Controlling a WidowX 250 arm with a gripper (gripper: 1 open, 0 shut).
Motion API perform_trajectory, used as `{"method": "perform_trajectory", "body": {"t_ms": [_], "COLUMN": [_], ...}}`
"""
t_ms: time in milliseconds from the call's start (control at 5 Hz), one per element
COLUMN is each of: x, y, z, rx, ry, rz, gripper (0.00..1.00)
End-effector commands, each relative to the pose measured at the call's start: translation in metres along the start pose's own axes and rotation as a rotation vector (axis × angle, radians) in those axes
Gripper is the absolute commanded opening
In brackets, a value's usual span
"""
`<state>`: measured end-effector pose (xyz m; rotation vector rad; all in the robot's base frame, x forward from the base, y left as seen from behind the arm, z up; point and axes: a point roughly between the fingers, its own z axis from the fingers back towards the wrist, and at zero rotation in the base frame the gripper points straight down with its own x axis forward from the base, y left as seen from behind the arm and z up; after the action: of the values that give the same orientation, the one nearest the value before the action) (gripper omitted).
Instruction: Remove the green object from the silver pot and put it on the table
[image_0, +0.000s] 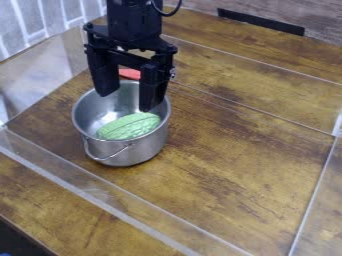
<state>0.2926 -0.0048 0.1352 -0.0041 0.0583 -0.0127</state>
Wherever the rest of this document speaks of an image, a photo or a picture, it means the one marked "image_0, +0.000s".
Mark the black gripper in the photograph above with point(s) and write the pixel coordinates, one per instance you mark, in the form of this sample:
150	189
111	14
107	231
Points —
128	41

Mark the silver metal pot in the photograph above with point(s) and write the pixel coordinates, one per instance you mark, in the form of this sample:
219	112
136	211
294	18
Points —
94	111

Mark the green bumpy toy vegetable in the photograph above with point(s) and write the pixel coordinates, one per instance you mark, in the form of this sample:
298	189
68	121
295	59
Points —
128	126

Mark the red handled metal spatula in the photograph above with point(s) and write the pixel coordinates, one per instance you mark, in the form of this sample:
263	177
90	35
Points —
130	73

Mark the black wall strip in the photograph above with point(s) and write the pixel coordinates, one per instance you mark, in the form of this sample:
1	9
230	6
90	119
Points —
262	22

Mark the clear acrylic barrier wall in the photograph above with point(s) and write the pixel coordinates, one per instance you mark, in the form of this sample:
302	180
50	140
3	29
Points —
246	183

